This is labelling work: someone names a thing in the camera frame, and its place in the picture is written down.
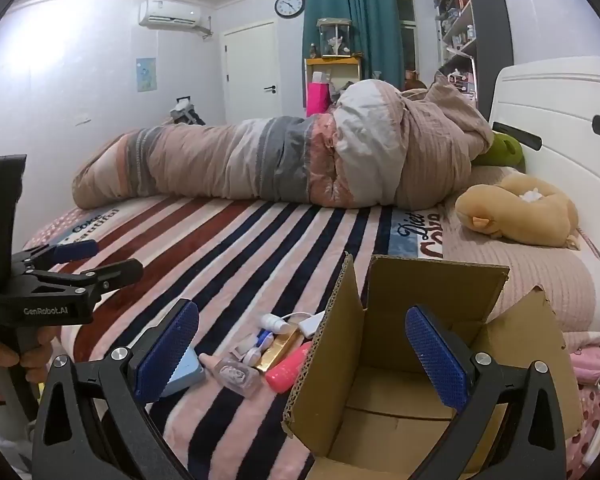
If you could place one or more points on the white door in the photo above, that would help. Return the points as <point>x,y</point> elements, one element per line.
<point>252,70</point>

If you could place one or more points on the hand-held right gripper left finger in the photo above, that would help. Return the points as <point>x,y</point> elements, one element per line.
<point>167,350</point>

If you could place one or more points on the tan plush toy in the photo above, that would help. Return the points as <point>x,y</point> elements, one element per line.
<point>510,220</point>

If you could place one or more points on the pink polka-dot sheet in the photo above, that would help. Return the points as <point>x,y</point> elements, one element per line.
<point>595,405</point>

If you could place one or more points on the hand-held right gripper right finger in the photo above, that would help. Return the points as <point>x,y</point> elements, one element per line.
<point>435,360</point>

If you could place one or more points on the teal curtain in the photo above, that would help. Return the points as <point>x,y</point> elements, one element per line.
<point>375,30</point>

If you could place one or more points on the beige ribbed pillow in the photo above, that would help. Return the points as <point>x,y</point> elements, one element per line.
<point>530,270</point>

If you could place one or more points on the pink bag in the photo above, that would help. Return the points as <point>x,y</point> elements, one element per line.
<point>317,99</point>

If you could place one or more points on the gold rectangular bar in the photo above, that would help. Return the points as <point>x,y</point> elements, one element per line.
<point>280,347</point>

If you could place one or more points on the brown cardboard box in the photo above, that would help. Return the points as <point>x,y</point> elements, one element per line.
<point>380,310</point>

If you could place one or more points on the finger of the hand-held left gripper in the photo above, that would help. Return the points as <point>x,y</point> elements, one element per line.
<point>77,248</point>
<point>115,272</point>

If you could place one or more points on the light blue square device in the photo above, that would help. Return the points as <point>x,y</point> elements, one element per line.
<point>186,376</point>

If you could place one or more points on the white air conditioner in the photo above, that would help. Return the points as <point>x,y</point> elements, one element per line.
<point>170,12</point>

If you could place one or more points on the pink pouch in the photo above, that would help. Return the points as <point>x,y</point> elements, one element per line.
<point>585,365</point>

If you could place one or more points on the clear perfume bottle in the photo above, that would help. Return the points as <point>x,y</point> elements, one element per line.
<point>232,375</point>

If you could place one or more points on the pink bottle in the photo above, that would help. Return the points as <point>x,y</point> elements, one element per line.
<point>287,372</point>

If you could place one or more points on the round wall clock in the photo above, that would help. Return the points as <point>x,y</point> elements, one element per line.
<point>289,5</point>

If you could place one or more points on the window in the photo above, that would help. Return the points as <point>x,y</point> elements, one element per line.
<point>406,30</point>

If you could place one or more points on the white and blue tube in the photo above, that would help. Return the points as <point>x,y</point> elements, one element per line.
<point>264,338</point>

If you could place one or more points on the green plush toy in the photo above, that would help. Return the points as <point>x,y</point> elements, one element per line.
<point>505,152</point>

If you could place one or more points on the rolled striped duvet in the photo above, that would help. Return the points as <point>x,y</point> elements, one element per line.
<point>230,160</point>

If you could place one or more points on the white headboard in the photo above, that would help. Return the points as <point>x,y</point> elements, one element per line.
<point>555,90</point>

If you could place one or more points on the yellow shelf unit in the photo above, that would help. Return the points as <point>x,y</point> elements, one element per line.
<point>332,61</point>

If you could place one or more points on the glass display case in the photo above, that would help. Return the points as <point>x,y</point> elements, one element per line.
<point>334,37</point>

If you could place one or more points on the person's left hand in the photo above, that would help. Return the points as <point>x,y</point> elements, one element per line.
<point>32,362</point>

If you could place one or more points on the blue wall poster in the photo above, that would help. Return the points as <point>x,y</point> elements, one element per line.
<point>146,74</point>

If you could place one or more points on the dark bookshelf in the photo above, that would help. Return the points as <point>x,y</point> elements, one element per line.
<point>485,20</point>

